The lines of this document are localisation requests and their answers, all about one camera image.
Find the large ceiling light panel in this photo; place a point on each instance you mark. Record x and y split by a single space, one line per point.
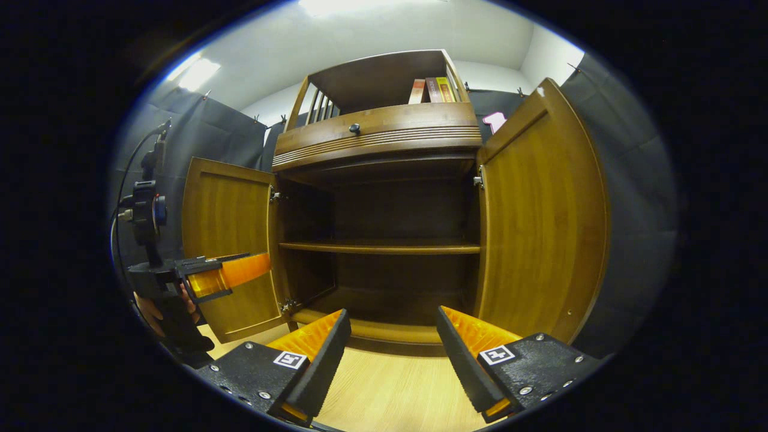
360 6

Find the ribbed wooden cabinet drawer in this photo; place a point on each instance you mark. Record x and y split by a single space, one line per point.
408 120

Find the metal door hinge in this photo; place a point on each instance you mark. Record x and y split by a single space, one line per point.
288 306
479 178
275 194

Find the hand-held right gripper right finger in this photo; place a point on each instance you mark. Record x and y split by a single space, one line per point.
465 369

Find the wooden shoe cabinet door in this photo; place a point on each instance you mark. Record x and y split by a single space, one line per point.
540 228
228 210

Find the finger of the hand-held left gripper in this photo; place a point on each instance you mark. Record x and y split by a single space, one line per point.
240 273

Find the black round drawer knob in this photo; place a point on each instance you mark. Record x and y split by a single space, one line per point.
354 128

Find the dark brown book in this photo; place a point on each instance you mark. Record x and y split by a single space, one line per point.
432 90

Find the wooden double-door shoe cabinet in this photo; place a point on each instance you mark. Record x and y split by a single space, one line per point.
384 78

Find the red book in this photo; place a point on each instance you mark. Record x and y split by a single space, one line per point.
417 91

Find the small ceiling light panel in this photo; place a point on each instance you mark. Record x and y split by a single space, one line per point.
195 73

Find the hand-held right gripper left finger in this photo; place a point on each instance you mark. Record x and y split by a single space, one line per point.
324 366

